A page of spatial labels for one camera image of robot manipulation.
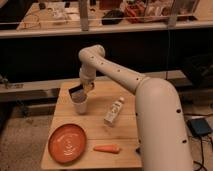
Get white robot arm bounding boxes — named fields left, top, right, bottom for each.
left=78, top=45, right=193, bottom=171

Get metal shelf post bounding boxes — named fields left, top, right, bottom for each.
left=78, top=0, right=89, bottom=31

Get red clutter on shelf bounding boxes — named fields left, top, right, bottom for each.
left=124, top=1, right=158, bottom=24

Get orange plate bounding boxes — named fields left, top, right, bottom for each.
left=48, top=124, right=87, bottom=164

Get orange carrot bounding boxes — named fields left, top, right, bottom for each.
left=93, top=145, right=120, bottom=154

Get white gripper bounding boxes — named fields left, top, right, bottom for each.
left=69, top=69, right=95, bottom=97

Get black bag on shelf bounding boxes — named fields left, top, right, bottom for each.
left=101, top=10, right=124, bottom=25

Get black power adapter box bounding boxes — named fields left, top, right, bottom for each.
left=187, top=118, right=213, bottom=137

